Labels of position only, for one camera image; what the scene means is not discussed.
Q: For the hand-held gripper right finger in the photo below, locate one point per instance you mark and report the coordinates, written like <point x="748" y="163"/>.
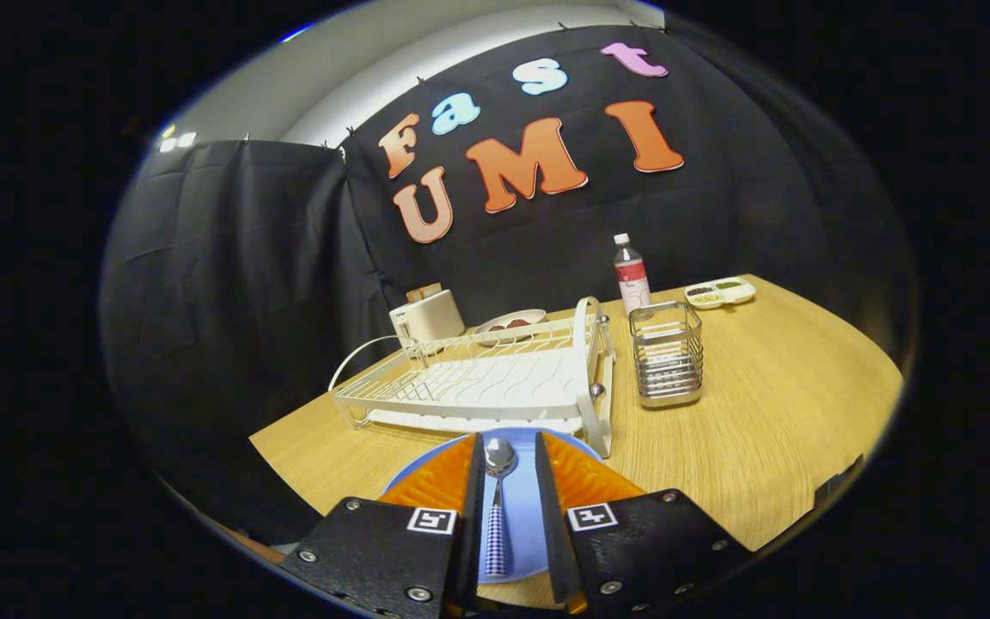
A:
<point x="551" y="524"/>

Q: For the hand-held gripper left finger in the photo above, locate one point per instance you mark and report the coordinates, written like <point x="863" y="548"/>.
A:
<point x="471" y="516"/>

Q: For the light blue plate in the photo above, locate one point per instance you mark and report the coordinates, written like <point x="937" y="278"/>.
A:
<point x="522" y="516"/>

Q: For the white plate with red food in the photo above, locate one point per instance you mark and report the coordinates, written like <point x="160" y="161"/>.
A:
<point x="508" y="325"/>

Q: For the white divided dish with beans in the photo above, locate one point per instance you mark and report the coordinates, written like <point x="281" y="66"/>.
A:
<point x="720" y="294"/>

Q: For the white toaster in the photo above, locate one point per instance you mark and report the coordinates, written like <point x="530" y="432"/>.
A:
<point x="430" y="320"/>

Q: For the bread slice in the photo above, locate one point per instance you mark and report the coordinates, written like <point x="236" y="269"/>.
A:
<point x="424" y="292"/>

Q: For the clear bottle with red label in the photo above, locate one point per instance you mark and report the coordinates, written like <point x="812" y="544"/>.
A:
<point x="632" y="279"/>

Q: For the black backdrop cloth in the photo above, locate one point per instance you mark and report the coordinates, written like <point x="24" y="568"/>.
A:
<point x="246" y="301"/>

